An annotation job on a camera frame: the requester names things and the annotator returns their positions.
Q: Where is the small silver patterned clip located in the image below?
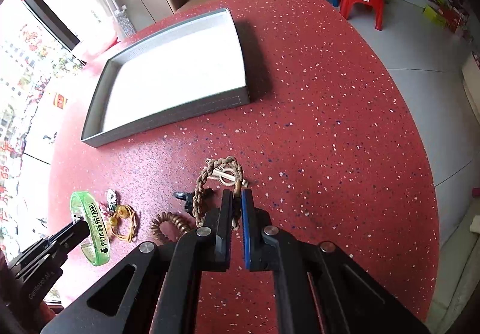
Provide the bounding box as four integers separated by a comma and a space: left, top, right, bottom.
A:
106, 189, 118, 213

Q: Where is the grey jewelry tray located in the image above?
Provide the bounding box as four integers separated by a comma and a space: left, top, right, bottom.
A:
81, 8, 250, 148

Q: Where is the cream white hair clip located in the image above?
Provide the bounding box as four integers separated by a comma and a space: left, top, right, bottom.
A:
205, 155, 249, 188

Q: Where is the braided brown rope bracelet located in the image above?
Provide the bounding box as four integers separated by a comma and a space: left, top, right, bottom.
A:
193, 155, 245, 230

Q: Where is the green translucent bangle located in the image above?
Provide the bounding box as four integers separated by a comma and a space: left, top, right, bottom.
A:
70, 191, 111, 267

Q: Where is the yellow sunflower hair tie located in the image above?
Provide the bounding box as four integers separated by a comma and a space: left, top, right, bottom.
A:
106, 203, 139, 243

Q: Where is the brown spiral hair tie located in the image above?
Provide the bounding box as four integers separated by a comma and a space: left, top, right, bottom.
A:
150, 210, 195, 244

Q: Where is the black claw hair clip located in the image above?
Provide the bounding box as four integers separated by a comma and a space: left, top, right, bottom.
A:
172, 187, 215, 218

